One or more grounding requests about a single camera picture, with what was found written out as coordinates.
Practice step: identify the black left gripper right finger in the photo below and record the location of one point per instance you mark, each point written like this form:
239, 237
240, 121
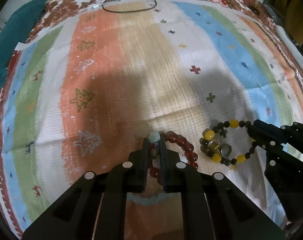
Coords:
176, 175

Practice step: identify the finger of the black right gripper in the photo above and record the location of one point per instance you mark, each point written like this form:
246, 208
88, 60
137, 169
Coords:
297, 129
268, 136

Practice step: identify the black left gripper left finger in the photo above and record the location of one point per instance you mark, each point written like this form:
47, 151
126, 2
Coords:
131, 175

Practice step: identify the striped colourful cloth mat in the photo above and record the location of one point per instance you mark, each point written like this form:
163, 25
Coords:
141, 67

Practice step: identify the small black object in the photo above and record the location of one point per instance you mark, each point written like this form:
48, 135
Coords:
254, 10

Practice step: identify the teal quilted blanket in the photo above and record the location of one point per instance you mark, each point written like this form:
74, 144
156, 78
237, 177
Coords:
16, 30

